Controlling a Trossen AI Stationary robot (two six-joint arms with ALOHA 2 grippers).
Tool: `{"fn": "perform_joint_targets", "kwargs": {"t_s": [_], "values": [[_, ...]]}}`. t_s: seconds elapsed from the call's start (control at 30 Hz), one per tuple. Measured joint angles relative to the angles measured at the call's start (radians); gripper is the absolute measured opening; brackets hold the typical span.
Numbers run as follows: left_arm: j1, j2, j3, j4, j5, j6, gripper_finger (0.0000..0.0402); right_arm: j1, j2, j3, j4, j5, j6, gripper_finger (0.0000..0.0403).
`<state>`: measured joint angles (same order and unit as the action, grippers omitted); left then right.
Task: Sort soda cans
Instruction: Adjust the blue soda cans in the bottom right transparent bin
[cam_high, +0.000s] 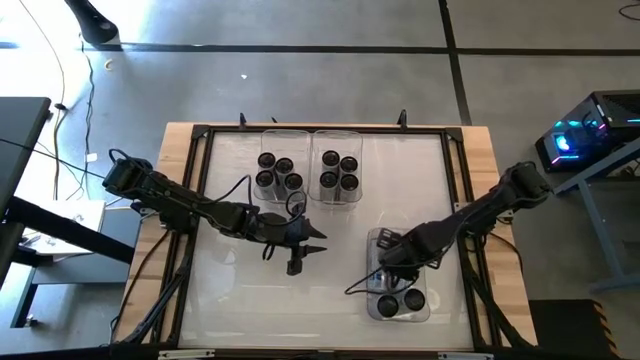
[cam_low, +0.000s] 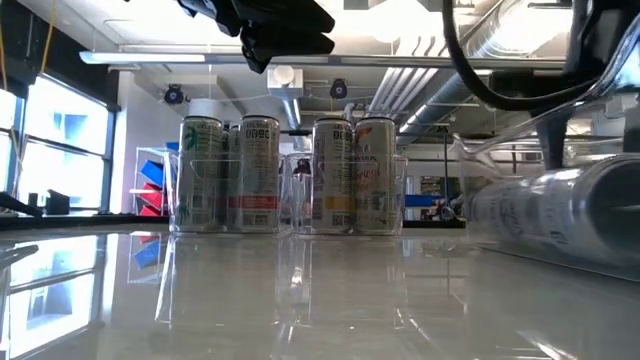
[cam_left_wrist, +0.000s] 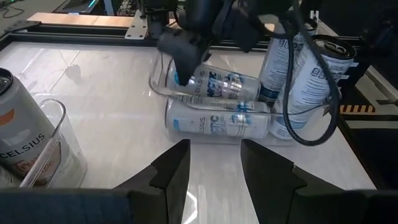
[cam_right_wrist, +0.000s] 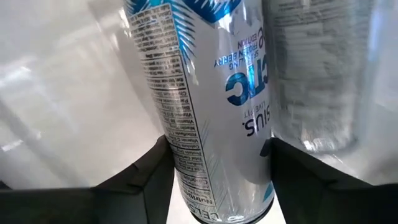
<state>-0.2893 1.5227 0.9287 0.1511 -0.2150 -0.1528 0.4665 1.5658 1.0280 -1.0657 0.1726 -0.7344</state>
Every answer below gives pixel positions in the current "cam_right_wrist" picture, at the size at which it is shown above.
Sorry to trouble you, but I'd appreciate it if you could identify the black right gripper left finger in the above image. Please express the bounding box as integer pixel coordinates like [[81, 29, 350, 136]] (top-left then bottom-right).
[[0, 136, 177, 224]]

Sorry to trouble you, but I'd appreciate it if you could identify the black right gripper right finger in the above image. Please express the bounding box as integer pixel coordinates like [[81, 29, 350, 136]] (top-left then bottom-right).
[[260, 138, 398, 224]]

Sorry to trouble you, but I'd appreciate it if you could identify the clear plastic bin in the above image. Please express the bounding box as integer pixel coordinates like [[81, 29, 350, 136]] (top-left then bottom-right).
[[0, 0, 398, 194]]

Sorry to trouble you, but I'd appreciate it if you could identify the blue arctic Celsius can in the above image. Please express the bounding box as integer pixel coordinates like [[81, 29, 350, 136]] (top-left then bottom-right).
[[124, 0, 276, 224]]

